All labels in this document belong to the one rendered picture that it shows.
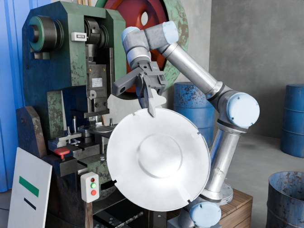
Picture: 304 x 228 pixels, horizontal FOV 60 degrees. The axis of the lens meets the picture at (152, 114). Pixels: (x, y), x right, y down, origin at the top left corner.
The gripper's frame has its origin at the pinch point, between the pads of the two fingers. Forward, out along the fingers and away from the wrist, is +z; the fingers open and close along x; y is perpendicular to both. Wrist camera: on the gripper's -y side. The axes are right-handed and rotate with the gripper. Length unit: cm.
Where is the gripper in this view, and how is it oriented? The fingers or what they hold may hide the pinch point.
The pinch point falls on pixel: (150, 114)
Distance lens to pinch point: 77.0
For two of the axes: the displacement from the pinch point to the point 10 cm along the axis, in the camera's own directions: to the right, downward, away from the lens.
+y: 9.3, -0.8, 3.7
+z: 2.7, 8.2, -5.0
